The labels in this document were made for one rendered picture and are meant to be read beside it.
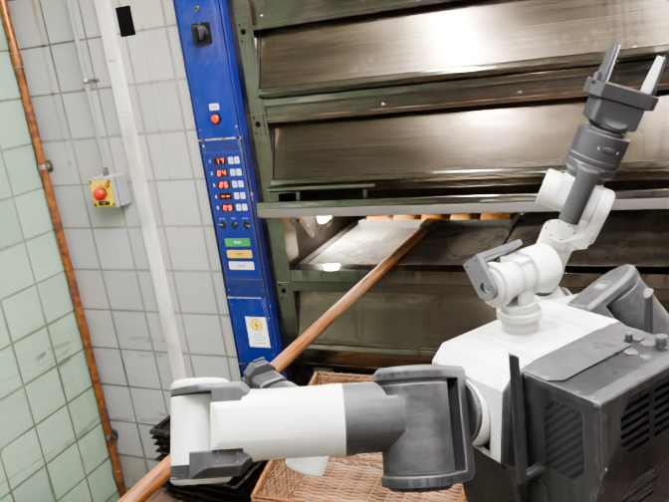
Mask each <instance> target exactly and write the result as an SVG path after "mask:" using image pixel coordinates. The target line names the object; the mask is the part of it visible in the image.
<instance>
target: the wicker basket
mask: <svg viewBox="0 0 669 502"><path fill-rule="evenodd" d="M327 379H328V380H327ZM346 379H347V380H346ZM324 380H325V381H324ZM334 381H335V382H334ZM337 381H338V382H337ZM354 381H355V382H369V381H372V382H374V375H372V376H369V375H360V374H358V375H353V374H351V373H349V374H343V373H340V374H338V373H334V372H332V373H325V372H315V373H314V375H313V377H312V379H311V380H310V382H309V384H308V386H314V385H318V384H320V383H321V384H320V385H326V384H337V383H347V382H348V383H353V382H354ZM327 382H328V383H327ZM331 382H332V383H331ZM324 383H325V384H324ZM376 454H377V455H376ZM379 454H380V455H379ZM360 455H363V456H360ZM372 455H375V456H372ZM355 456H357V457H355ZM349 457H350V458H349ZM376 457H377V458H376ZM379 457H380V458H379ZM346 458H347V459H346ZM369 458H370V459H369ZM372 458H375V459H372ZM356 459H357V460H356ZM376 460H377V461H376ZM379 460H380V461H379ZM285 461H286V459H272V460H269V461H268V463H267V465H266V467H265V469H264V471H263V473H262V475H260V476H261V477H260V479H259V481H258V482H257V483H256V486H255V488H254V490H253V491H252V494H251V500H252V502H312V501H313V502H325V501H327V502H398V501H401V502H467V499H466V496H465V492H464V489H463V485H462V483H458V484H454V485H453V486H452V487H451V488H450V489H447V491H446V490H441V491H439V492H436V491H433V492H424V493H398V492H392V491H390V490H389V489H388V488H384V487H382V482H381V475H383V462H382V452H376V453H362V454H357V455H354V456H340V457H329V460H328V463H327V466H326V470H325V473H324V474H323V475H321V476H309V475H304V474H301V473H299V472H296V471H294V470H292V469H291V468H289V467H288V466H287V464H286V462H285ZM372 461H374V462H372ZM284 463H285V464H284ZM379 463H380V464H379ZM350 465H351V466H350ZM330 467H331V468H330ZM349 468H350V469H349ZM362 468H364V469H362ZM381 469H382V470H381ZM272 470H273V471H272ZM329 470H331V471H329ZM361 471H363V472H361ZM380 472H381V473H380ZM328 473H330V474H328ZM279 474H280V475H279ZM359 474H362V475H359ZM326 476H328V477H326ZM358 477H361V478H358ZM307 478H308V479H307ZM314 479H315V480H314ZM325 479H326V480H325ZM356 480H359V481H356ZM305 481H306V482H305ZM280 482H281V483H280ZM312 482H313V483H312ZM323 482H325V483H323ZM354 483H357V484H354ZM267 484H268V485H267ZM303 484H304V485H303ZM373 484H374V485H373ZM321 485H323V486H321ZM265 486H266V487H265ZM352 486H355V487H352ZM371 487H373V488H371ZM461 487H462V488H461ZM318 488H321V489H318ZM350 489H352V490H350ZM357 490H358V491H357ZM369 490H371V491H369ZM458 490H461V491H458ZM316 491H319V492H316ZM334 492H335V493H334ZM347 492H348V493H347ZM261 493H262V494H261ZM366 493H369V494H366ZM441 493H442V494H441ZM456 493H458V494H456ZM313 494H315V495H313ZM385 494H387V495H385ZM399 494H400V495H399ZM320 495H321V496H320ZM332 495H333V496H332ZM418 495H421V496H418ZM349 496H350V497H349ZM363 496H365V497H363ZM438 496H441V497H438ZM297 497H298V498H297ZM310 497H311V498H310ZM382 497H385V498H382ZM328 498H331V499H328ZM401 498H403V499H401ZM416 498H417V499H416ZM346 499H348V500H346ZM435 499H438V500H435ZM365 500H366V501H365ZM379 500H381V501H379ZM443 500H444V501H443ZM455 500H458V501H455Z"/></svg>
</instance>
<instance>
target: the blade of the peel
mask: <svg viewBox="0 0 669 502"><path fill-rule="evenodd" d="M521 215H522V214H520V213H518V212H515V214H514V216H512V217H511V219H450V218H449V219H436V227H513V226H514V225H515V223H516V222H517V220H518V219H519V218H520V216H521ZM366 219H367V216H366V217H364V218H362V219H360V220H358V224H359V228H419V225H420V224H421V223H422V222H423V221H424V220H421V219H420V220H366Z"/></svg>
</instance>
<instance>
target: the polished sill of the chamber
mask: <svg viewBox="0 0 669 502"><path fill-rule="evenodd" d="M376 266H377V265H376V264H298V265H296V266H295V267H294V268H292V269H291V270H290V272H291V279H292V282H329V283H359V282H360V281H361V280H362V279H363V278H364V277H365V276H366V275H368V274H369V273H370V272H371V271H372V270H373V269H374V268H375V267H376ZM618 267H620V266H565V268H564V273H563V275H562V277H561V280H560V282H559V284H558V286H559V287H586V288H587V287H588V286H589V285H590V284H592V283H593V282H594V281H596V280H597V279H598V278H600V277H601V276H603V275H604V274H606V273H608V272H609V271H611V270H613V269H615V268H618ZM634 267H635V268H636V269H637V271H638V272H639V277H640V278H641V279H642V281H643V282H644V283H645V284H646V286H647V287H648V288H650V289H669V267H636V266H634ZM375 283H380V284H432V285H473V284H472V282H471V280H470V278H469V276H468V274H467V272H466V270H465V269H464V267H463V265H393V266H392V267H391V268H390V269H389V270H387V271H386V272H385V273H384V274H383V275H382V276H381V277H380V278H379V279H378V280H377V281H376V282H375Z"/></svg>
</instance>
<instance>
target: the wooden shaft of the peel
mask: <svg viewBox="0 0 669 502"><path fill-rule="evenodd" d="M427 232H428V230H427V228H426V227H425V226H421V227H419V228H418V229H417V230H416V231H415V232H414V233H413V234H412V235H411V236H410V237H408V238H407V239H406V240H405V241H404V242H403V243H402V244H401V245H400V246H398V247H397V248H396V249H395V250H394V251H393V252H392V253H391V254H390V255H389V256H387V257H386V258H385V259H384V260H383V261H382V262H381V263H380V264H379V265H377V266H376V267H375V268H374V269H373V270H372V271H371V272H370V273H369V274H368V275H366V276H365V277H364V278H363V279H362V280H361V281H360V282H359V283H358V284H356V285H355V286H354V287H353V288H352V289H351V290H350V291H349V292H348V293H347V294H345V295H344V296H343V297H342V298H341V299H340V300H339V301H338V302H337V303H335V304H334V305H333V306H332V307H331V308H330V309H329V310H328V311H327V312H326V313H324V314H323V315H322V316H321V317H320V318H319V319H318V320H317V321H316V322H314V323H313V324H312V325H311V326H310V327H309V328H308V329H307V330H306V331H305V332H303V333H302V334H301V335H300V336H299V337H298V338H297V339H296V340H295V341H294V342H292V343H291V344H290V345H289V346H288V347H287V348H286V349H285V350H284V351H282V352H281V353H280V354H279V355H278V356H277V357H276V358H275V359H274V360H273V361H271V362H270V364H272V365H273V366H275V367H276V370H277V373H280V372H282V371H283V370H284V369H285V368H286V367H287V366H288V365H289V364H290V363H291V362H292V361H293V360H294V359H295V358H296V357H297V356H298V355H299V354H300V353H301V352H303V351H304V350H305V349H306V348H307V347H308V346H309V345H310V344H311V343H312V342H313V341H314V340H315V339H316V338H317V337H318V336H319V335H320V334H321V333H322V332H323V331H325V330H326V329H327V328H328V327H329V326H330V325H331V324H332V323H333V322H334V321H335V320H336V319H337V318H338V317H339V316H340V315H341V314H342V313H343V312H344V311H346V310H347V309H348V308H349V307H350V306H351V305H352V304H353V303H354V302H355V301H356V300H357V299H358V298H359V297H360V296H361V295H362V294H363V293H364V292H365V291H367V290H368V289H369V288H370V287H371V286H372V285H373V284H374V283H375V282H376V281H377V280H378V279H379V278H380V277H381V276H382V275H383V274H384V273H385V272H386V271H387V270H389V269H390V268H391V267H392V266H393V265H394V264H395V263H396V262H397V261H398V260H399V259H400V258H401V257H402V256H403V255H404V254H405V253H406V252H407V251H408V250H410V249H411V248H412V247H413V246H414V245H415V244H416V243H417V242H418V241H419V240H420V239H421V238H422V237H423V236H424V235H425V234H426V233H427ZM169 478H170V454H169V455H167V456H166V457H165V458H164V459H163V460H162V461H161V462H160V463H159V464H157V465H156V466H155V467H154V468H153V469H152V470H151V471H150V472H149V473H148V474H146V475H145V476H144V477H143V478H142V479H141V480H140V481H139V482H138V483H136V484H135V485H134V486H133V487H132V488H131V489H130V490H129V491H128V492H127V493H125V494H124V495H123V496H122V497H121V498H120V499H119V500H118V501H117V502H145V501H146V500H147V499H148V498H149V497H150V496H151V495H152V494H153V493H154V492H156V491H157V490H158V489H159V488H160V487H161V486H162V485H163V484H164V483H165V482H166V481H167V480H168V479H169Z"/></svg>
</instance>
